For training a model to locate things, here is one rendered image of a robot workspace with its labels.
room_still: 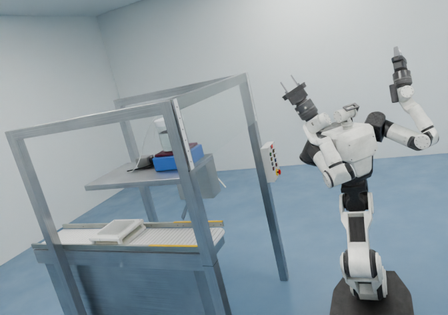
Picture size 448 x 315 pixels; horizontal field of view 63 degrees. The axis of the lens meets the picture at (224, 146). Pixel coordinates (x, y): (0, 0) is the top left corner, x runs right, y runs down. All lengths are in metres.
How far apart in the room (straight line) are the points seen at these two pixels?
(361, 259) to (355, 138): 0.62
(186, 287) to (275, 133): 3.67
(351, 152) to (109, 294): 1.74
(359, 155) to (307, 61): 3.31
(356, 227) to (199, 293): 0.94
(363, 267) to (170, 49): 4.73
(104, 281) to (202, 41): 4.02
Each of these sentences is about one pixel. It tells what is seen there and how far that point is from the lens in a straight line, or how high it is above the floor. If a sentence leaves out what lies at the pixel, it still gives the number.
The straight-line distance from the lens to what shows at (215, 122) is 1.99.
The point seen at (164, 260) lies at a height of 0.76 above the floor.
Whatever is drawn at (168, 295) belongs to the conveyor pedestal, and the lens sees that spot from 2.35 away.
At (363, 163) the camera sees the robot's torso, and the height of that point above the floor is 1.05.
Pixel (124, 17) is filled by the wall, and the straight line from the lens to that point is 6.50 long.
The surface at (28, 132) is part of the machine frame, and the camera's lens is 2.33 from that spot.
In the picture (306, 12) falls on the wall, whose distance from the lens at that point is 5.21.
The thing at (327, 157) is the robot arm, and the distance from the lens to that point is 1.72.
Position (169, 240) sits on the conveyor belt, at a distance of 2.22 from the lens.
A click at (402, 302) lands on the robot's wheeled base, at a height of 0.17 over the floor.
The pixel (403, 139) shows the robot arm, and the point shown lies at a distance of 2.16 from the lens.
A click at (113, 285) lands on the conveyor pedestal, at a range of 2.58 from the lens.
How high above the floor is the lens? 1.74
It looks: 13 degrees down
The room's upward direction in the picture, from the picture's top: 13 degrees counter-clockwise
